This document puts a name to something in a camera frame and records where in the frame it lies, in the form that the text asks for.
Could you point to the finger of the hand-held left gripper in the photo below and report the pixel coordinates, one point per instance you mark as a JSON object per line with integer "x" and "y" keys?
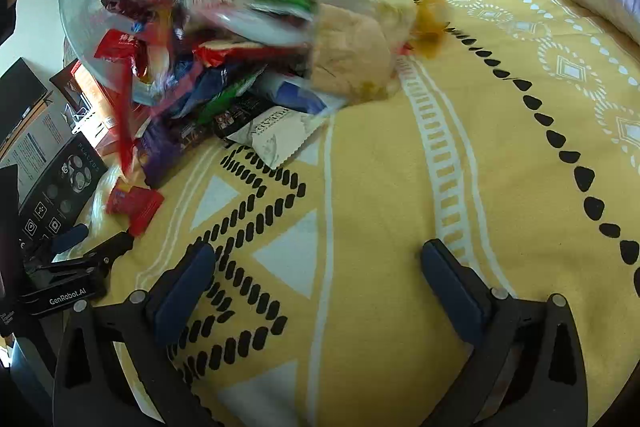
{"x": 70, "y": 238}
{"x": 107, "y": 249}

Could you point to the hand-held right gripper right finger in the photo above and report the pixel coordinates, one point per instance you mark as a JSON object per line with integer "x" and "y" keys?
{"x": 462, "y": 294}

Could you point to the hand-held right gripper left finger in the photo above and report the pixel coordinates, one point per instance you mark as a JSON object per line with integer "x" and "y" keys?
{"x": 182, "y": 294}

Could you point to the pile of mixed snacks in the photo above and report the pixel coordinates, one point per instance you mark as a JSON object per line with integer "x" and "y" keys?
{"x": 220, "y": 22}

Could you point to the black box with icons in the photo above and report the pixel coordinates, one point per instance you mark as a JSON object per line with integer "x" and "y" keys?
{"x": 60, "y": 192}

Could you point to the red snack packet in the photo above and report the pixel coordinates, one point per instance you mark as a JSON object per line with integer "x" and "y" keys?
{"x": 135, "y": 204}

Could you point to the brown cardboard box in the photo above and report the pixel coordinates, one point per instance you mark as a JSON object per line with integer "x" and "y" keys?
{"x": 37, "y": 142}

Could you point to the yellow patterned blanket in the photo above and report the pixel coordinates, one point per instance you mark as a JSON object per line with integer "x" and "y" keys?
{"x": 400, "y": 207}

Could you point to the red flat box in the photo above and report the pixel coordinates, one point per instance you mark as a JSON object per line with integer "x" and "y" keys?
{"x": 87, "y": 107}

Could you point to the white printed snack packet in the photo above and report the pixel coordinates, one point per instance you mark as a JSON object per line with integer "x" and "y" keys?
{"x": 277, "y": 134}

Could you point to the round beige bread packet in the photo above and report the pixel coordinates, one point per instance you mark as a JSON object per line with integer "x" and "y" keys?
{"x": 350, "y": 52}

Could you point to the orange snack piece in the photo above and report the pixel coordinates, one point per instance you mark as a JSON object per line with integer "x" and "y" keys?
{"x": 430, "y": 24}

